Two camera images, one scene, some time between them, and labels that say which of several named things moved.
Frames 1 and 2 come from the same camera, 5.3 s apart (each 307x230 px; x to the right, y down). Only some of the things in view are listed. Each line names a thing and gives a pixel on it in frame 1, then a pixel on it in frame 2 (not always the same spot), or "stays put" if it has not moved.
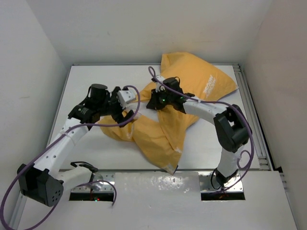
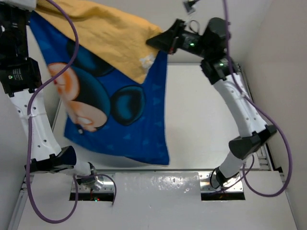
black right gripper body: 162,99 -> 187,40
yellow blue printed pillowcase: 183,78 -> 114,97
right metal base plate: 206,184 stays put
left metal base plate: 98,182 stays put
